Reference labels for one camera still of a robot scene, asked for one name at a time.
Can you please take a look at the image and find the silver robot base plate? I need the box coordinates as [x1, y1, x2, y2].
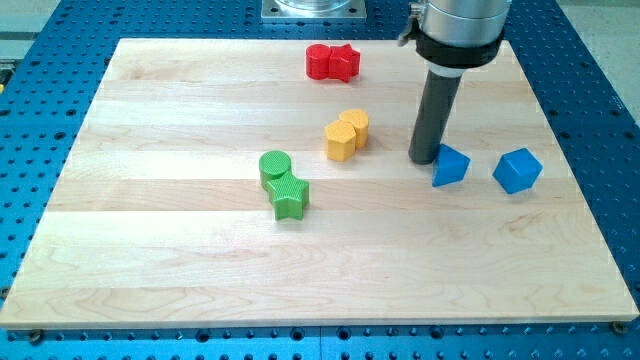
[261, 0, 367, 21]

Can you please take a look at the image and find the green star block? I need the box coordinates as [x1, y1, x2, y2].
[266, 171, 309, 220]

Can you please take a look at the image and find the blue triangle block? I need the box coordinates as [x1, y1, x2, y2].
[432, 144, 471, 187]

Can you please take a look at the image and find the red star block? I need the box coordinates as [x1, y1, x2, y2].
[329, 44, 360, 82]

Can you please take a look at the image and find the yellow heart block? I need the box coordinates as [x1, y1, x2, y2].
[339, 108, 369, 149]

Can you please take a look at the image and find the green cylinder block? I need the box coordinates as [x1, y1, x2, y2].
[258, 150, 291, 189]

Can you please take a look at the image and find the yellow pentagon block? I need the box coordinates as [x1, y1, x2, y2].
[325, 120, 356, 162]

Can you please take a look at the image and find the red cylinder block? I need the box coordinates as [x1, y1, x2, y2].
[305, 44, 331, 80]

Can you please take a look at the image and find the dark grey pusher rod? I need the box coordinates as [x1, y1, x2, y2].
[408, 71, 461, 165]

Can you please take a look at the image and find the light wooden board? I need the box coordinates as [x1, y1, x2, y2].
[1, 38, 638, 330]

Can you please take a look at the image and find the blue cube block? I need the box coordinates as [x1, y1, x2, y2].
[493, 148, 543, 194]

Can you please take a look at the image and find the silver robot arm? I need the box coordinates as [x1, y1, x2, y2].
[398, 0, 511, 78]

